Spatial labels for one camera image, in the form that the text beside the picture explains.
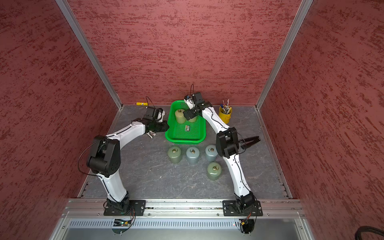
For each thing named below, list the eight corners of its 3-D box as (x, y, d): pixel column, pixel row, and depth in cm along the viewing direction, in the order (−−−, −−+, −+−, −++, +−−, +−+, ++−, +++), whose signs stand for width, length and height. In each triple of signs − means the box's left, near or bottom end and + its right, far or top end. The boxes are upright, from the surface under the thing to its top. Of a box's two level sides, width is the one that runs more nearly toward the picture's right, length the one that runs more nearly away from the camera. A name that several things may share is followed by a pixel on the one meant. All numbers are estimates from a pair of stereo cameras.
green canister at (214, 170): (207, 180, 85) (208, 175, 78) (206, 168, 90) (207, 162, 83) (220, 180, 85) (222, 175, 78) (218, 168, 90) (221, 162, 83)
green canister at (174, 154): (169, 163, 92) (167, 156, 84) (170, 153, 96) (168, 146, 89) (181, 163, 92) (180, 156, 84) (182, 153, 96) (180, 146, 89)
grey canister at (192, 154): (186, 163, 91) (185, 157, 84) (187, 153, 95) (186, 146, 88) (199, 163, 91) (199, 157, 84) (199, 153, 95) (199, 146, 88)
